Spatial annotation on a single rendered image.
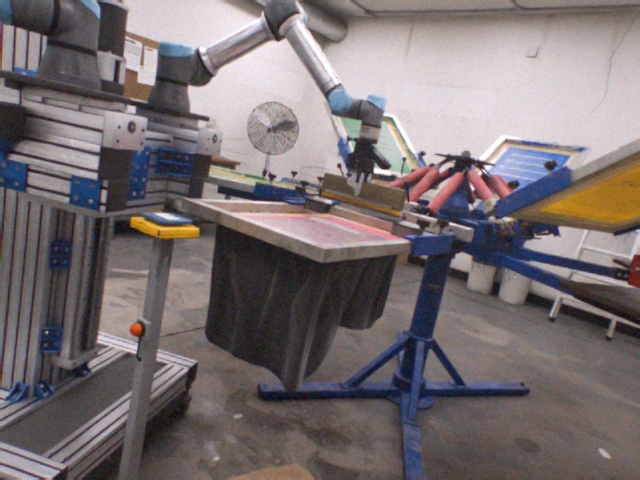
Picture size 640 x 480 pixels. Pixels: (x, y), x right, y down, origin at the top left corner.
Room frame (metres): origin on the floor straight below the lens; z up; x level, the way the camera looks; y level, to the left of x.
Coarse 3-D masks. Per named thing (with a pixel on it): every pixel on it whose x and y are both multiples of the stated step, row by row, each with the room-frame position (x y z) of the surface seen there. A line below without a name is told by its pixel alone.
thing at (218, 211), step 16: (192, 208) 1.51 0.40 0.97; (208, 208) 1.46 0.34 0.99; (224, 208) 1.64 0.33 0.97; (240, 208) 1.69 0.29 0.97; (256, 208) 1.76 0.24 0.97; (272, 208) 1.83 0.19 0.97; (288, 208) 1.90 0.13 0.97; (336, 208) 2.10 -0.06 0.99; (224, 224) 1.41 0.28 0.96; (240, 224) 1.38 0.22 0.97; (256, 224) 1.34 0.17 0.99; (368, 224) 2.00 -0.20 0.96; (384, 224) 1.95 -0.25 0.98; (272, 240) 1.30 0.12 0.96; (288, 240) 1.27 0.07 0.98; (304, 240) 1.25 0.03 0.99; (384, 240) 1.50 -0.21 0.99; (400, 240) 1.56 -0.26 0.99; (304, 256) 1.23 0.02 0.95; (320, 256) 1.20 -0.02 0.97; (336, 256) 1.24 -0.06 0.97; (352, 256) 1.30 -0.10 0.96; (368, 256) 1.37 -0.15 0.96
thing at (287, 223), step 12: (252, 216) 1.66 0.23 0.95; (264, 216) 1.71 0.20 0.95; (276, 216) 1.76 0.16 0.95; (288, 216) 1.82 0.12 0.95; (288, 228) 1.57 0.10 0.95; (300, 228) 1.61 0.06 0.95; (312, 228) 1.66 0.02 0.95; (324, 228) 1.71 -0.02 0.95; (336, 228) 1.76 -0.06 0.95; (360, 228) 1.88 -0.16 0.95
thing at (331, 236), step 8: (296, 232) 1.52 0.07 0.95; (304, 232) 1.55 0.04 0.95; (312, 232) 1.58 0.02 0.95; (320, 232) 1.61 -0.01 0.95; (328, 232) 1.64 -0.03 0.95; (336, 232) 1.68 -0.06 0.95; (344, 232) 1.71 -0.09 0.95; (368, 232) 1.82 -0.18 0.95; (376, 232) 1.86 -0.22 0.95; (312, 240) 1.44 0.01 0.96; (320, 240) 1.47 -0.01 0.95; (328, 240) 1.50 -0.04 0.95; (336, 240) 1.52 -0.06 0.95; (344, 240) 1.55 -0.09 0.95; (352, 240) 1.58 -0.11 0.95; (360, 240) 1.61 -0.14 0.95; (368, 240) 1.64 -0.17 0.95
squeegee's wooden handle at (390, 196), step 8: (328, 176) 1.91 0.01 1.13; (336, 176) 1.89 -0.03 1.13; (328, 184) 1.90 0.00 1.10; (336, 184) 1.88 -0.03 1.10; (344, 184) 1.86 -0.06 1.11; (368, 184) 1.80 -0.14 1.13; (376, 184) 1.78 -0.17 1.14; (344, 192) 1.85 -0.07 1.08; (352, 192) 1.83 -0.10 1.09; (360, 192) 1.81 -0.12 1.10; (368, 192) 1.79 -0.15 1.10; (376, 192) 1.77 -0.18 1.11; (384, 192) 1.75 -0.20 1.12; (392, 192) 1.73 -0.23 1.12; (400, 192) 1.72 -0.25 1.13; (376, 200) 1.77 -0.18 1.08; (384, 200) 1.75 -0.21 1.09; (392, 200) 1.73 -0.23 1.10; (400, 200) 1.71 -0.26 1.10; (392, 208) 1.72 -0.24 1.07; (400, 208) 1.71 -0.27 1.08
